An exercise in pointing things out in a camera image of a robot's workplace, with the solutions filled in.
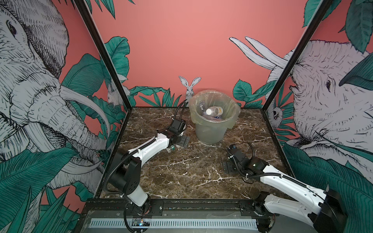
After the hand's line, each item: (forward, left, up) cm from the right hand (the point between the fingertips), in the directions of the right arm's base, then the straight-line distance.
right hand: (228, 163), depth 81 cm
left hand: (+16, +28, +4) cm, 33 cm away
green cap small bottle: (+11, +36, -6) cm, 38 cm away
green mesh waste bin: (+24, +7, -7) cm, 26 cm away
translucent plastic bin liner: (+29, -3, +15) cm, 33 cm away
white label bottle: (+29, +6, +12) cm, 33 cm away
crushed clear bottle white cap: (+31, +14, +14) cm, 37 cm away
